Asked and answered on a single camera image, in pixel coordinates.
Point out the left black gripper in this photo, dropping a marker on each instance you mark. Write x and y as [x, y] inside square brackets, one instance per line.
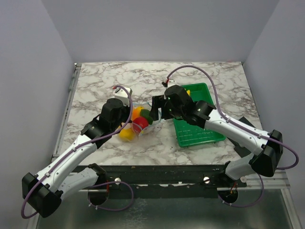
[127, 108]

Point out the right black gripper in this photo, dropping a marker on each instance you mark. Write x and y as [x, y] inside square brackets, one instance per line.
[158, 101]

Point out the dark green avocado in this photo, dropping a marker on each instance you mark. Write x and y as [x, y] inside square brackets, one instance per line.
[146, 114]

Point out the yellow peach with leaf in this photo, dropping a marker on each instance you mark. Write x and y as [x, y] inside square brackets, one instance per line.
[136, 112]

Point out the yellow lemon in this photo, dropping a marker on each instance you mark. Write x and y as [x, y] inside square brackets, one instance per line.
[127, 134]

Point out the red apple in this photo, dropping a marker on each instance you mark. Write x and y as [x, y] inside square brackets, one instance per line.
[139, 124]

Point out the clear zip bag teal zipper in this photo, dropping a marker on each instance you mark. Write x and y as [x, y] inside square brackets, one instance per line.
[146, 130]

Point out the green plastic tray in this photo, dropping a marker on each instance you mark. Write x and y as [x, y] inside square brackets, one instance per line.
[190, 135]

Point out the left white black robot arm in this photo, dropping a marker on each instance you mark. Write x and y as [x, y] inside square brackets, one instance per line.
[44, 192]

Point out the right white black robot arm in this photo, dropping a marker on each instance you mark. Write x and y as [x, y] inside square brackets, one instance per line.
[265, 148]

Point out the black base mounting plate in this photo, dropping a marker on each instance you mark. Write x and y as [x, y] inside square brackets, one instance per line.
[187, 181]

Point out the black digital scale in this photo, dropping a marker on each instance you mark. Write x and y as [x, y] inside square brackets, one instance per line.
[239, 148]

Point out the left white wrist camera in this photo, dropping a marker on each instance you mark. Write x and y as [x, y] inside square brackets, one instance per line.
[120, 94]

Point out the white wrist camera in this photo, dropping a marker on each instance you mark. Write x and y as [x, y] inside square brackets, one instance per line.
[170, 83]
[120, 94]

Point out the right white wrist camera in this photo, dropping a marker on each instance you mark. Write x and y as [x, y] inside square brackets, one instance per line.
[170, 83]

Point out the aluminium frame rail left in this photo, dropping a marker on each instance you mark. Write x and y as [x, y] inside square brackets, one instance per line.
[71, 90]

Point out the aluminium frame rail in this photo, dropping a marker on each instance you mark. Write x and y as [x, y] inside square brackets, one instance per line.
[278, 181]
[71, 90]

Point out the aluminium frame rail right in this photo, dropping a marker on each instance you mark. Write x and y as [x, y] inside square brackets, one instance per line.
[278, 181]

